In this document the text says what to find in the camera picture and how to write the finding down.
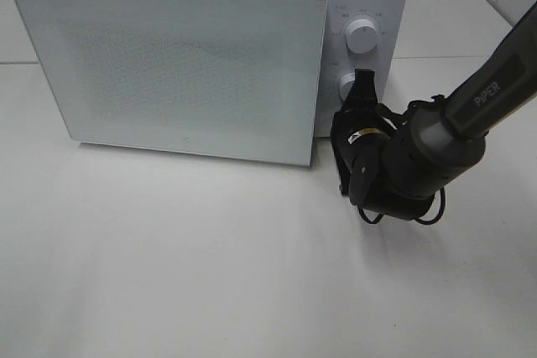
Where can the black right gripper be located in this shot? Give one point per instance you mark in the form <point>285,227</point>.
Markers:
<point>358,123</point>

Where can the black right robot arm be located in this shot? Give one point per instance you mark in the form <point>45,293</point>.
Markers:
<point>399,164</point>

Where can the white dial knob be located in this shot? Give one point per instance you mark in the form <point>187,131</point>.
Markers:
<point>345,84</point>
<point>361,34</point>

